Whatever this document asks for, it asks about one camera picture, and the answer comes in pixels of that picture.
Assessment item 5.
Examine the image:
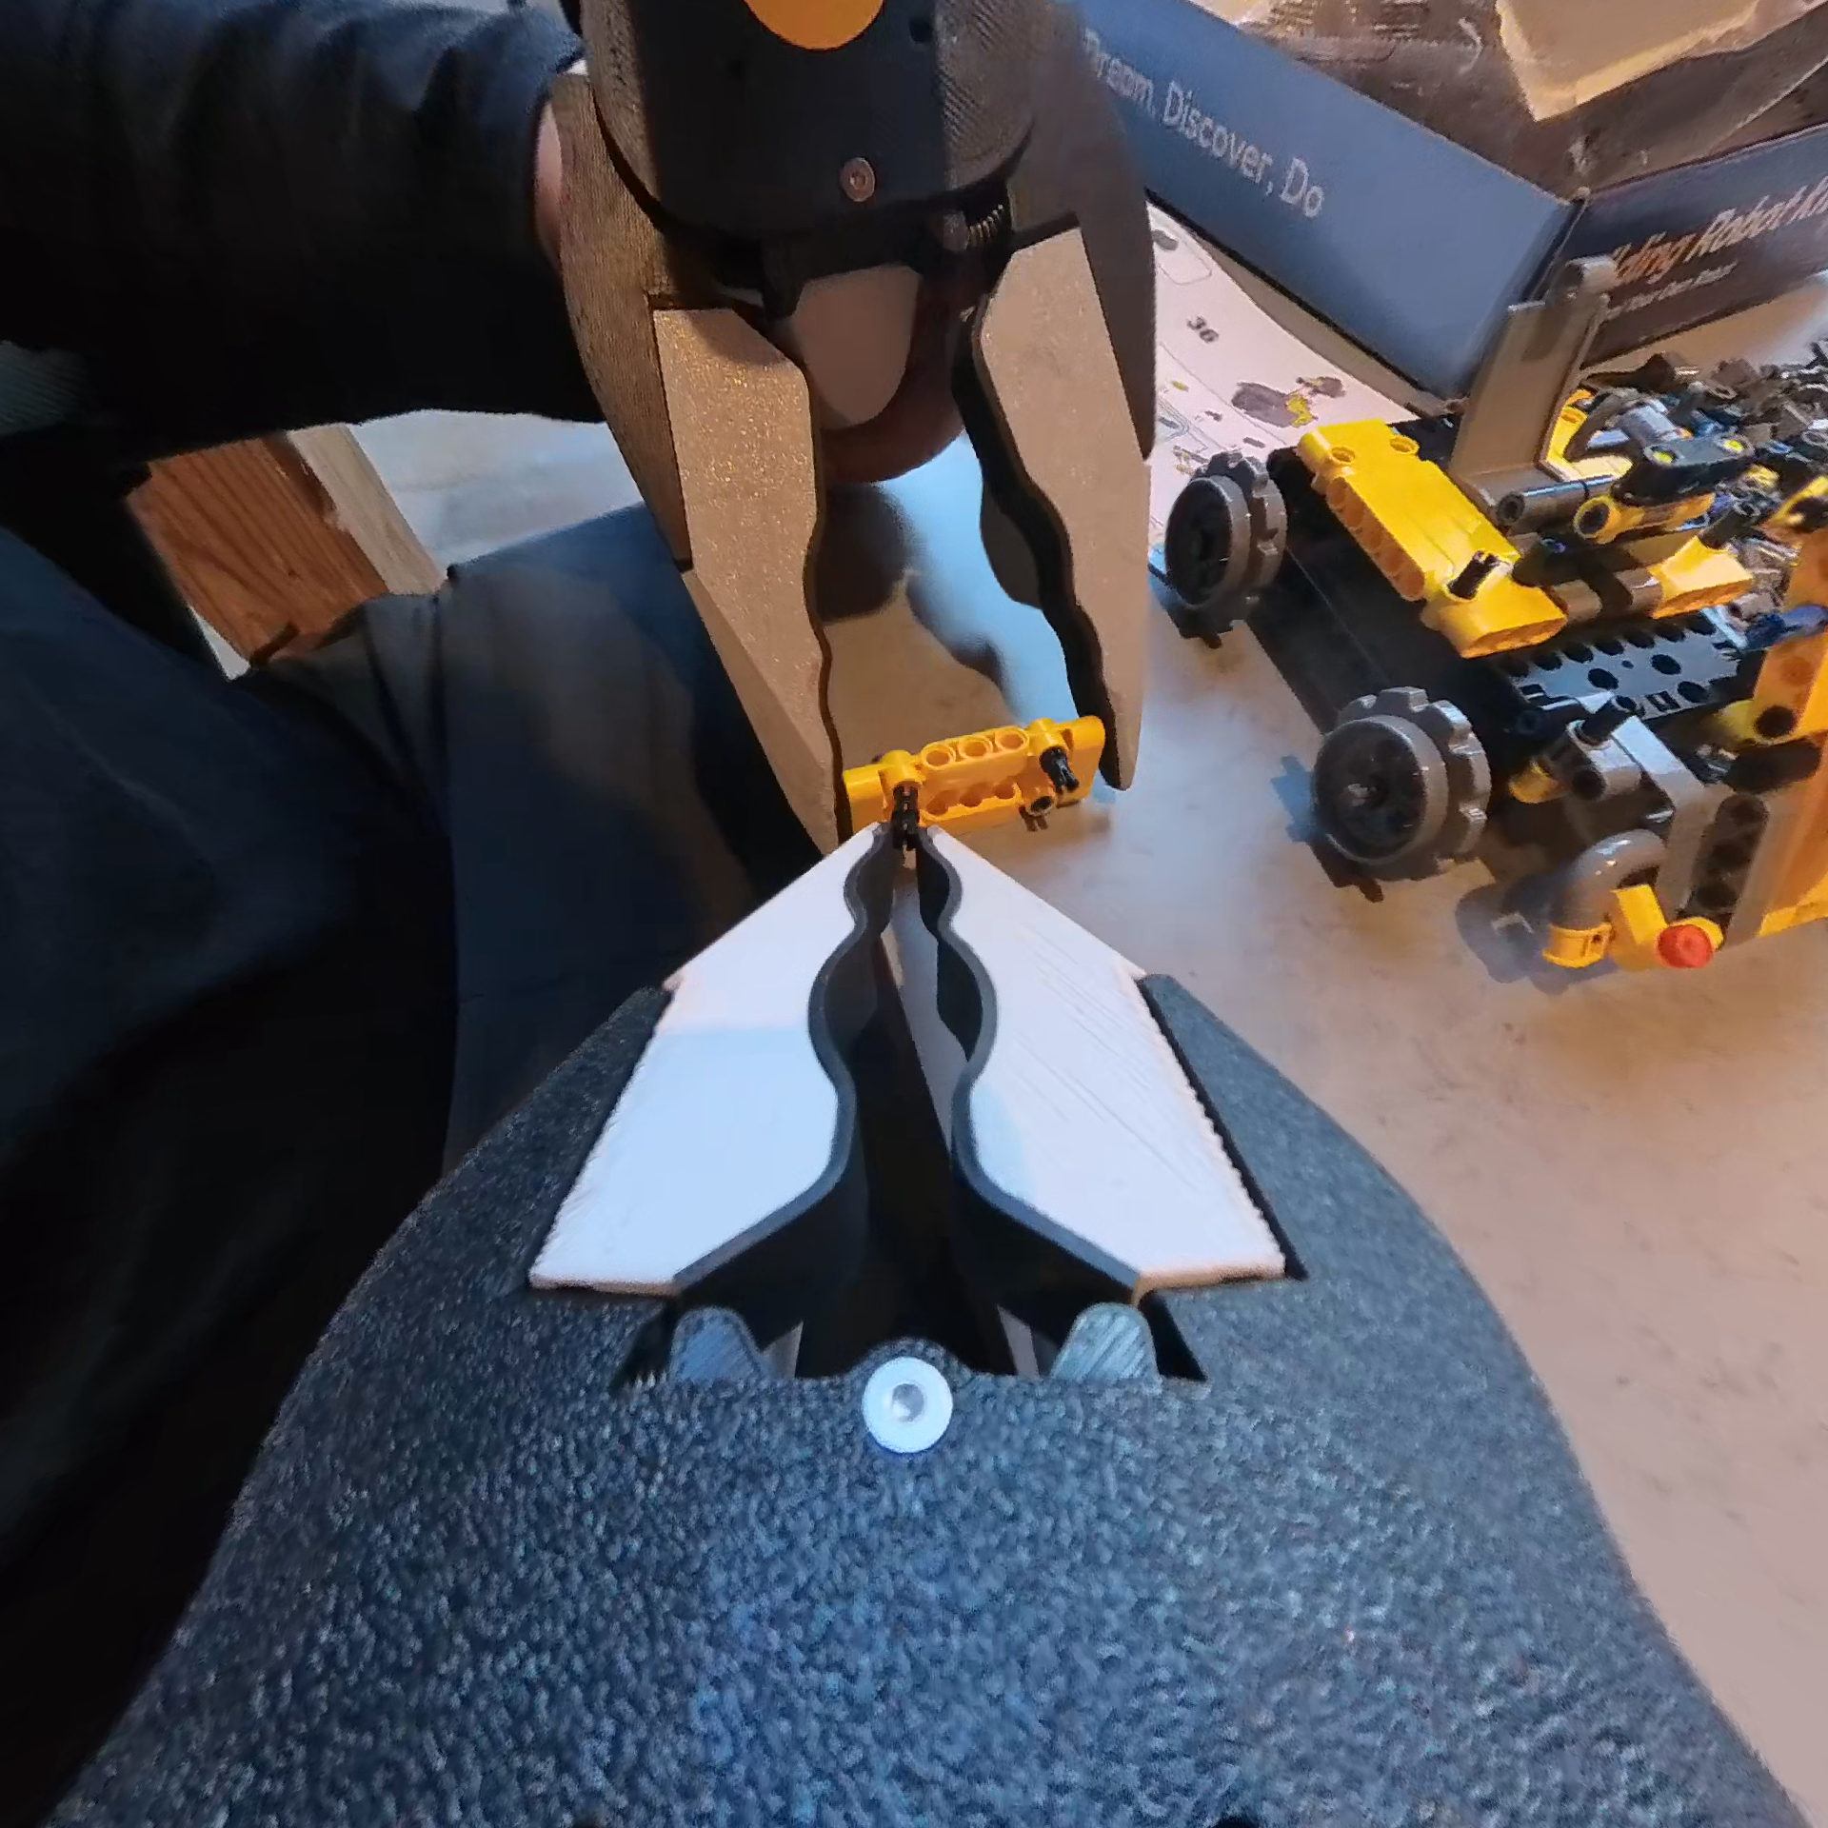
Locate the instruction booklet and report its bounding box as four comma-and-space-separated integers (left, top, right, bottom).
1143, 206, 1430, 473

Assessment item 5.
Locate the person's dark jacket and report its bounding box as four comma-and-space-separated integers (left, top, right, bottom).
0, 529, 458, 1828

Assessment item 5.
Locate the pile of loose toy bricks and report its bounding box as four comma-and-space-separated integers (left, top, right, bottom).
1583, 341, 1828, 459

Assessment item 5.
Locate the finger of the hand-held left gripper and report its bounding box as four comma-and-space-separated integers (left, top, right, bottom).
971, 228, 1156, 793
648, 308, 844, 851

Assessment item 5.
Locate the wooden beam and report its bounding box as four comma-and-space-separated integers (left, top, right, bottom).
128, 430, 443, 666

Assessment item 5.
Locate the grey desk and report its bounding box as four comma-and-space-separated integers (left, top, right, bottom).
841, 200, 1828, 1828

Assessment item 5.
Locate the yellow brick panel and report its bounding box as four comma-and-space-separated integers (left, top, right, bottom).
841, 715, 1108, 838

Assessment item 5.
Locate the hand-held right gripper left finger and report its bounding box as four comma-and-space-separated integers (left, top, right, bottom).
525, 821, 917, 1298

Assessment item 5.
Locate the person's left hand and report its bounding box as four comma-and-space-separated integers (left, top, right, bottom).
815, 383, 966, 487

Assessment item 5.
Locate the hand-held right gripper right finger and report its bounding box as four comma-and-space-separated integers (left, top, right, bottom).
912, 824, 1291, 1298

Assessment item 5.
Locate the person's leg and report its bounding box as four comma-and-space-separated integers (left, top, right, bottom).
244, 501, 801, 1174

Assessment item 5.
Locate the dark blue cardboard box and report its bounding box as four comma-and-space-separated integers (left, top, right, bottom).
1070, 0, 1828, 403

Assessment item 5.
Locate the person's left forearm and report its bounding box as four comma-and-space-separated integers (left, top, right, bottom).
0, 0, 603, 459

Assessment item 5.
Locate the yellow brick toy vehicle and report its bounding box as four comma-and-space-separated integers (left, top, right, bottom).
1164, 256, 1828, 980

